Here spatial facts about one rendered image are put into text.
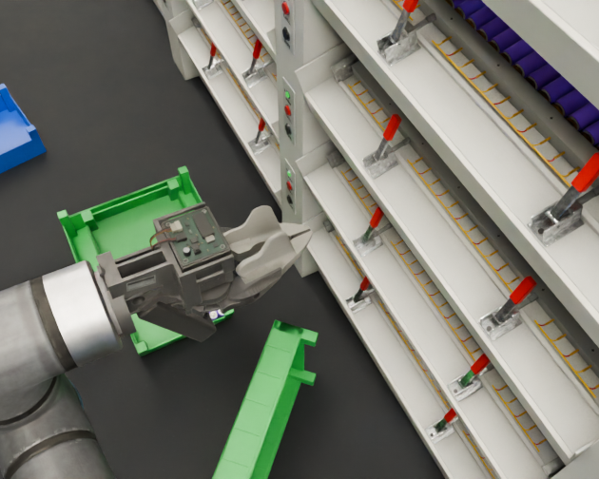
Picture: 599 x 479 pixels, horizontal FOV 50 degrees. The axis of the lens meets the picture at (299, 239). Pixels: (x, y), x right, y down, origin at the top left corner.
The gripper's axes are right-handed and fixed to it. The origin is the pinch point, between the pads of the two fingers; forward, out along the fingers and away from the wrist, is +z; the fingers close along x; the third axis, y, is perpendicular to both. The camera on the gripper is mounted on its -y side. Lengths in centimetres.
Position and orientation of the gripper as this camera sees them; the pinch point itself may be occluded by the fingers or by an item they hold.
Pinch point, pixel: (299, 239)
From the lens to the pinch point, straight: 68.2
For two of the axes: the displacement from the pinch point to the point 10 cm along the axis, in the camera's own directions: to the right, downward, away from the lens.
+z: 8.9, -3.5, 2.8
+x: -4.5, -7.4, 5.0
